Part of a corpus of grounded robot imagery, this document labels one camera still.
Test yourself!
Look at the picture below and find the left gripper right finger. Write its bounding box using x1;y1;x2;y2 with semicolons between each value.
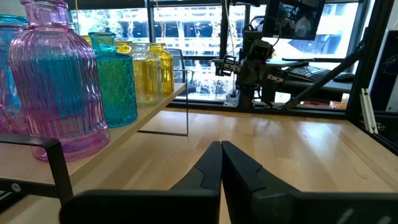
221;141;398;224

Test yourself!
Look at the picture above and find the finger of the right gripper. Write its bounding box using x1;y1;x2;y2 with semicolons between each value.
241;58;256;85
254;58;269;85

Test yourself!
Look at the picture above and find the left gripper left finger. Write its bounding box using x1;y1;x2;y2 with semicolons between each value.
58;141;223;224

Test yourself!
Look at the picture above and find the clear glass vase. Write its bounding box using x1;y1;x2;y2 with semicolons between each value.
130;42;163;108

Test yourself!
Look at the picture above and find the yellow diamond-pattern glass vase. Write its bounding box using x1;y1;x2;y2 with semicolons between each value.
114;40;133;55

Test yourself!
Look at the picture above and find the blue rippled glass vase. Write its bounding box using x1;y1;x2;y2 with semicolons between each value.
88;32;139;128

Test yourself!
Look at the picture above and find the pink ribbed glass vase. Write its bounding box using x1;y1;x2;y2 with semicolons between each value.
7;0;110;162

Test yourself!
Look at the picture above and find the silver mounting plate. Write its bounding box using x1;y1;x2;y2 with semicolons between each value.
223;93;241;108

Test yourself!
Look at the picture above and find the black laptop keyboard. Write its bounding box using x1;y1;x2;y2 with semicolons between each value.
285;65;331;82

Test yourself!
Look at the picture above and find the grey office chair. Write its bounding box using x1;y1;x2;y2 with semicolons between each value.
167;48;197;95

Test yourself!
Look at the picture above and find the dark grey desk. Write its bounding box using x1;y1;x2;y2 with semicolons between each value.
266;57;355;96

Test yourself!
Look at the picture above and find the red tray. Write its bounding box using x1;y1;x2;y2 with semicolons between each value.
303;100;331;108

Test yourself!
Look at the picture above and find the dark grey monitor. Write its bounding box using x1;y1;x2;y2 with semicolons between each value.
263;0;326;41

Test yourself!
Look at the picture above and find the black computer mouse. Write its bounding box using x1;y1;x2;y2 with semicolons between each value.
333;72;356;83

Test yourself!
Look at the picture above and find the dark upright panel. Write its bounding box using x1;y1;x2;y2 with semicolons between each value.
369;29;398;113

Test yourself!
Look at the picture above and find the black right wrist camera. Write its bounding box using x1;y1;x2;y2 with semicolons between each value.
250;39;275;62

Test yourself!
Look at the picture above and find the black window frame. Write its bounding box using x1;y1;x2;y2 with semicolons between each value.
67;0;371;103

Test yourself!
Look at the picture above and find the yellow cable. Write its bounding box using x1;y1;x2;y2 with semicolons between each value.
224;0;234;57

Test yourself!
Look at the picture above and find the wooden shelf with black frame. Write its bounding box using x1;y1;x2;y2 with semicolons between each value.
0;70;190;215

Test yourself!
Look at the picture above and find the silver bracket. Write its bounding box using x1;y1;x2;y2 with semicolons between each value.
359;88;379;135

